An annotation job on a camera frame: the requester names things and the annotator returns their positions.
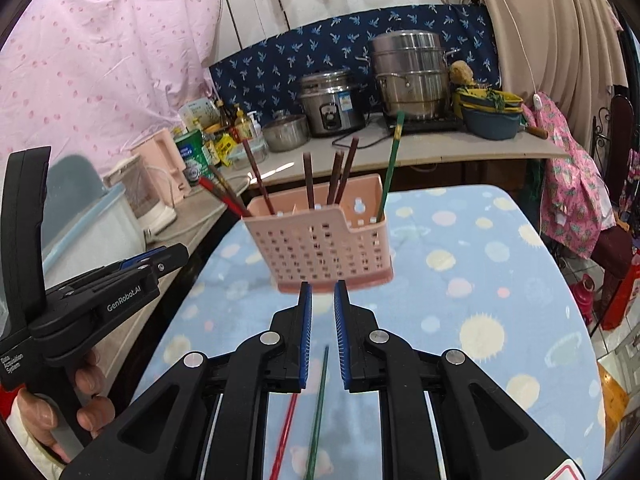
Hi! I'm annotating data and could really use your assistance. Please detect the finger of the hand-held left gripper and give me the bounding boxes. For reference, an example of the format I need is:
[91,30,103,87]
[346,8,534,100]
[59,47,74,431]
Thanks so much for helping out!
[105,246,168,274]
[147,243,190,282]

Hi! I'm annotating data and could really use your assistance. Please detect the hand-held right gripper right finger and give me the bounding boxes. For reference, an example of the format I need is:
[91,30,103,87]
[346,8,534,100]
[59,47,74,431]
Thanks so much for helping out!
[333,280,586,480]

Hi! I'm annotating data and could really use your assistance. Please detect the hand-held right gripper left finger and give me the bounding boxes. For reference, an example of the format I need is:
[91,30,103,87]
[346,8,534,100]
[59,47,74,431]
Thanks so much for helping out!
[60,281,314,480]

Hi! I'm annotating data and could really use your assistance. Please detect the green chopstick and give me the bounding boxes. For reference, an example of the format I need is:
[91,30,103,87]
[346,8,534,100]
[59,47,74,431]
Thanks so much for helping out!
[305,344,331,480]
[376,111,406,223]

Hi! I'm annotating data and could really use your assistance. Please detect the pink perforated utensil basket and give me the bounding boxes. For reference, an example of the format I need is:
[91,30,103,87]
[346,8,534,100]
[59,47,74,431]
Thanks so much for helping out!
[241,173,395,295]

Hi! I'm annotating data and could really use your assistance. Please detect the maroon chopstick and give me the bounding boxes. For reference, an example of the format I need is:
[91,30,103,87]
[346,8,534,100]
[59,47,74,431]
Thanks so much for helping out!
[207,162,249,213]
[336,136,360,206]

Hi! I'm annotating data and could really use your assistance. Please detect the dark red chopstick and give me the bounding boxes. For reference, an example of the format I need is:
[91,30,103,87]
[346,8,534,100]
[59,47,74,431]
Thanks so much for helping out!
[241,137,276,216]

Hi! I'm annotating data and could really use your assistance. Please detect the brown chopstick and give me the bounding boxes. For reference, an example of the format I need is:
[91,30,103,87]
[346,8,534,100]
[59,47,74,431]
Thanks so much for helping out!
[302,152,317,210]
[326,149,345,207]

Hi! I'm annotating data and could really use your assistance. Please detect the person's left hand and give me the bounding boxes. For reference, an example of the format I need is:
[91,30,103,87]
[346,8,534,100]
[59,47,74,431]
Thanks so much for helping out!
[15,349,117,463]

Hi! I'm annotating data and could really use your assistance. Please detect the white plastic tub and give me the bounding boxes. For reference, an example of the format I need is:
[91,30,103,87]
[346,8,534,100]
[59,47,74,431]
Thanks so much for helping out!
[42,155,147,286]

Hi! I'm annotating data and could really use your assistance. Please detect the white electric kettle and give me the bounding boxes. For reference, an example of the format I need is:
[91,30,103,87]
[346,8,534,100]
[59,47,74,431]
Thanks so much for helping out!
[102,155,179,234]

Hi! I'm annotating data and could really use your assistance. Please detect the pink plastic box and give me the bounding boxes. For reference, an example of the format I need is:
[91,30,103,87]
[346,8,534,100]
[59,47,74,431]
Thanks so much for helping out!
[132,127,189,197]

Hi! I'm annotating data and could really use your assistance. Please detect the yellow snack packet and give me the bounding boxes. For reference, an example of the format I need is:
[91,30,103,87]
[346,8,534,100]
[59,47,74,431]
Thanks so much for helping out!
[215,135,237,167]

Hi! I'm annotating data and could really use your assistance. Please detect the light blue dotted tablecloth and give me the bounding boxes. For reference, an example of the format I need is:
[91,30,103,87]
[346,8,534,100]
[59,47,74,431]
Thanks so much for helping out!
[127,185,606,480]

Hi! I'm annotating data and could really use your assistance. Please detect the clear food container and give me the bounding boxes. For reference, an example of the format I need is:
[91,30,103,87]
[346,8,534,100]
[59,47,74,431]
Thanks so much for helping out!
[220,141,267,167]

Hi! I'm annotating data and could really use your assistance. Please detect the amber oil bottle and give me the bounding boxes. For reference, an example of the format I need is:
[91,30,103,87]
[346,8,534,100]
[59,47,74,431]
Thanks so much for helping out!
[232,105,254,142]

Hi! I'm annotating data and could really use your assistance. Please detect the steel pot with lid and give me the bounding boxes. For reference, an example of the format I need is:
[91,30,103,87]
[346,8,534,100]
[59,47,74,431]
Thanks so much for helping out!
[261,112,309,153]

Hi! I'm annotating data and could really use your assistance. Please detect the pink dotted sheet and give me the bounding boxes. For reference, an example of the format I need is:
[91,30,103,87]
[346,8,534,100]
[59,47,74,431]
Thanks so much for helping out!
[0,0,226,181]

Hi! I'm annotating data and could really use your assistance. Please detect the beige side table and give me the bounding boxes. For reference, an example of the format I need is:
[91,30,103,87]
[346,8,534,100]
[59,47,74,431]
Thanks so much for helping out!
[240,110,563,181]

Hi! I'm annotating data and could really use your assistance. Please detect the navy patterned cloth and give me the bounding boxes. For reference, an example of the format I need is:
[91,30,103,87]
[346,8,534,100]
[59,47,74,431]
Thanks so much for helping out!
[209,4,502,126]

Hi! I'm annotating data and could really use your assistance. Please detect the steel rice cooker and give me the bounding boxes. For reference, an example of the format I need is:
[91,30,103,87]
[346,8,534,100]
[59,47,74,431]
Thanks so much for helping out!
[300,70,366,137]

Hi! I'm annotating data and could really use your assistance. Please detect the black induction cooker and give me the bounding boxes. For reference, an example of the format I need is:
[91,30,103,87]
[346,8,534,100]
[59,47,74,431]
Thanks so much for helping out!
[385,115,466,136]

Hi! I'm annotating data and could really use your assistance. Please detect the blue plastic basin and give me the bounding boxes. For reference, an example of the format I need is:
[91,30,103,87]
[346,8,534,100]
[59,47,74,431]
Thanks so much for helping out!
[460,105,524,141]

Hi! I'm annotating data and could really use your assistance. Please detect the steel steamer pot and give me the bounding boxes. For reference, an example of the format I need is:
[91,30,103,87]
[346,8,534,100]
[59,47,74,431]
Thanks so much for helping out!
[370,31,461,121]

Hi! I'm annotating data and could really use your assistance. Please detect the pink floral cloth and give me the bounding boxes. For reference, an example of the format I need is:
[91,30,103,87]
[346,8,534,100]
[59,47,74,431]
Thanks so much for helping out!
[522,92,616,261]

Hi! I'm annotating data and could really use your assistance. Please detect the yellow plastic basin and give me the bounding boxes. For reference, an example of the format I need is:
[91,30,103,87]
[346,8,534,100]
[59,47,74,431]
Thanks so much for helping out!
[455,87,525,112]

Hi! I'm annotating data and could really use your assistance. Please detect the dark red chair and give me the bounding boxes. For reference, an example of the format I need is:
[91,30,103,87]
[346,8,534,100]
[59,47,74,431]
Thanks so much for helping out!
[590,95,640,281]

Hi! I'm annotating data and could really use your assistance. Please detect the beige curtain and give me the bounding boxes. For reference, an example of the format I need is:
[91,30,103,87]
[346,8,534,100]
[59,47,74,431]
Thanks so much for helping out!
[470,0,628,111]

